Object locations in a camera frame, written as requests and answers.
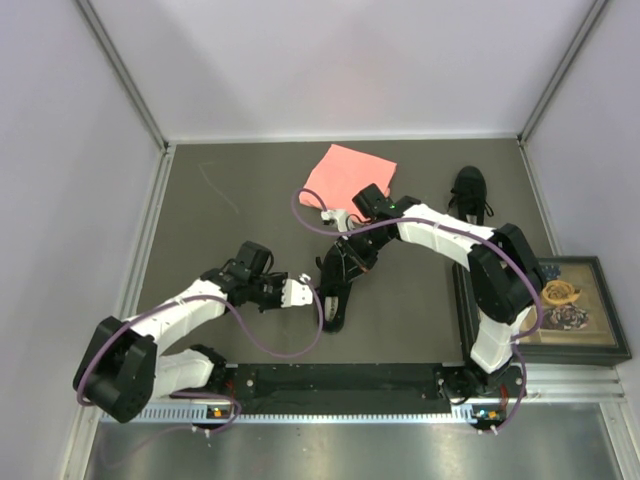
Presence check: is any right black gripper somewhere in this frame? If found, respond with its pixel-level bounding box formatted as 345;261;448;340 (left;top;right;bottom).
335;225;393;284

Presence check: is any black sneaker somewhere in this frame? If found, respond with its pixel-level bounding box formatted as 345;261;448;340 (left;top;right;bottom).
315;244;361;333
447;166;494;226

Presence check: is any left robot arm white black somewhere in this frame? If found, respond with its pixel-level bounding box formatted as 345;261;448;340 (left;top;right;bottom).
73;241;313;423

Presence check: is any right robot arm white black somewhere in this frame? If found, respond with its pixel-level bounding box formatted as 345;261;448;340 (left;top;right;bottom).
322;185;546;396

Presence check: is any pink folded cloth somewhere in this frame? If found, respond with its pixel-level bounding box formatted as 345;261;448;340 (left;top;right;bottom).
304;144;397;214

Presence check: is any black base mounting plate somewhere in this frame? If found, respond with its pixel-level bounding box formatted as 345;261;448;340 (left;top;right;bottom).
172;363;523;415

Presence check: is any dark framed compartment box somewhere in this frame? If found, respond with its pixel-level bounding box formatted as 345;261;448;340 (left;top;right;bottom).
451;255;632;368

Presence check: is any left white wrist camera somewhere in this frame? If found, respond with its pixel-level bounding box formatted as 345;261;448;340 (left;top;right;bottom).
280;274;314;308

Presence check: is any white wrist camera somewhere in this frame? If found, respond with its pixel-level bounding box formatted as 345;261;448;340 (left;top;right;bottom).
280;274;314;308
321;209;349;232

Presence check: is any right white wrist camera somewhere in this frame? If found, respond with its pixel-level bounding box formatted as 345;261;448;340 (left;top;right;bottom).
321;209;349;232

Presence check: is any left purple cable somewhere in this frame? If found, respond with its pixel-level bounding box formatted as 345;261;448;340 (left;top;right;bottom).
74;277;324;436

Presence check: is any purple cable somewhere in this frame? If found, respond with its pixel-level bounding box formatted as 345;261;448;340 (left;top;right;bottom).
291;187;545;434
74;277;324;436

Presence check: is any grey slotted cable duct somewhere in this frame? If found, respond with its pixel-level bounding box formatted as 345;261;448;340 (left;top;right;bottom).
134;403;506;425

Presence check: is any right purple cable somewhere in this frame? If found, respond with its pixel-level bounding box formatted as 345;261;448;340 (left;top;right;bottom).
291;187;545;434

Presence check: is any aluminium frame rail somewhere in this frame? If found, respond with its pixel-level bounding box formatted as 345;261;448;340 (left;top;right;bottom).
79;362;629;404

